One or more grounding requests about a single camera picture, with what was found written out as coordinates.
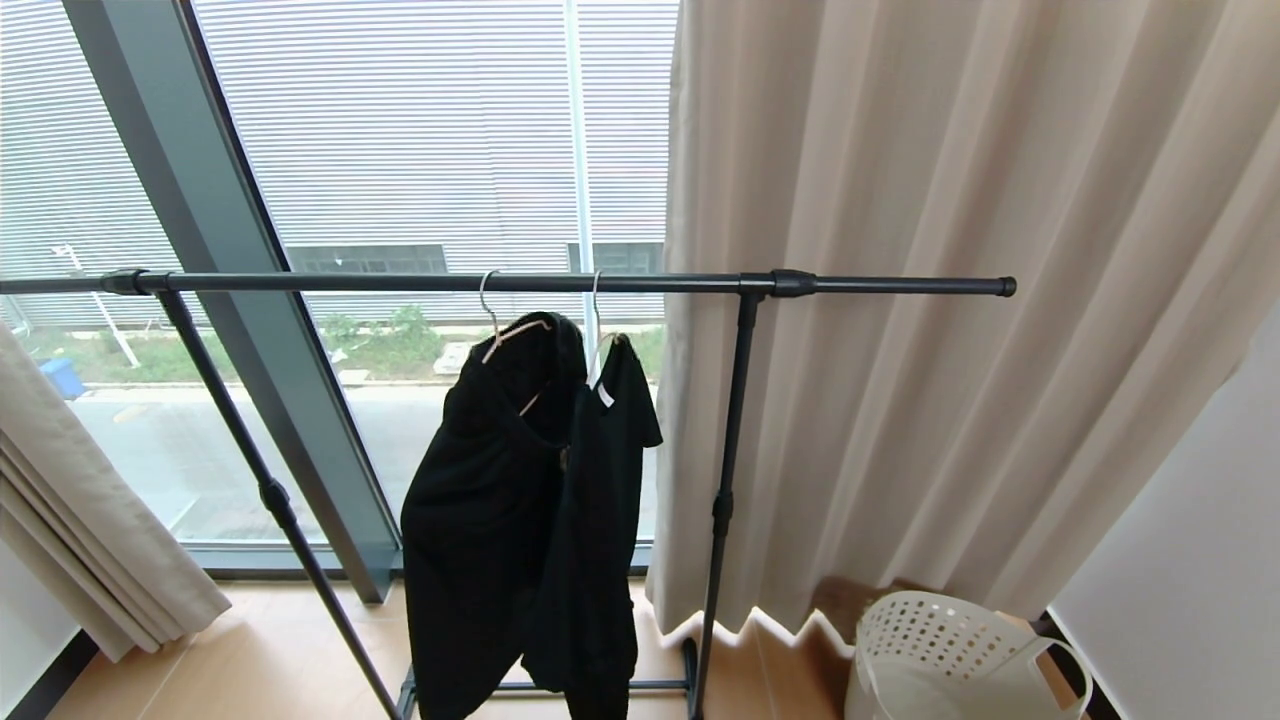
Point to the white laundry basket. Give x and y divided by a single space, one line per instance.
930 640

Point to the beige curtain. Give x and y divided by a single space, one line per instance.
900 200
80 540

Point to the pink clothes hanger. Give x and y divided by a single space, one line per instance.
490 320
596 310

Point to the black shirt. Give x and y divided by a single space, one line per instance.
600 500

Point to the black clothes rack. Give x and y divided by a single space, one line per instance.
400 283

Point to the black shorts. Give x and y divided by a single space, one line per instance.
470 520

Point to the window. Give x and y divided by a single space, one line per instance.
200 170

